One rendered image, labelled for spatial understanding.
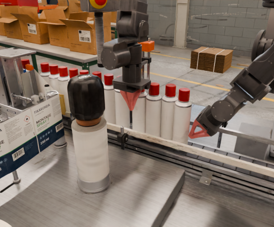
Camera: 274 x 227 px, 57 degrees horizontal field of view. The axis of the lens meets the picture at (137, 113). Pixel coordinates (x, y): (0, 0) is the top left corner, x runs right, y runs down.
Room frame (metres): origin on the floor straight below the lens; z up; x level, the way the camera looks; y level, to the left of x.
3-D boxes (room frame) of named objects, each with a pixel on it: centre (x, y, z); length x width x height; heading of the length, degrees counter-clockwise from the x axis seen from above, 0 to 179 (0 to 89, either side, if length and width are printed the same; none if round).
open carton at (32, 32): (3.15, 1.17, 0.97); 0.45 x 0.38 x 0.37; 145
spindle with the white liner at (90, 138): (0.54, 0.12, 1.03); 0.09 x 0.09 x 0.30
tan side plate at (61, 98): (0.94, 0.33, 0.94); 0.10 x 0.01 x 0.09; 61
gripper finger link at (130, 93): (0.73, 0.03, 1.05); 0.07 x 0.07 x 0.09; 60
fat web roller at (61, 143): (0.72, 0.26, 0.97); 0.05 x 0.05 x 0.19
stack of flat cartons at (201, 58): (4.75, -1.41, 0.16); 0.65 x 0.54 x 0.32; 57
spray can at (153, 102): (0.75, -0.05, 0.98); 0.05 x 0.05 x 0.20
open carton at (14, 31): (3.42, 1.53, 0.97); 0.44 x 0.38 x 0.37; 147
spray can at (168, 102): (0.74, -0.11, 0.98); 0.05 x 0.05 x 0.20
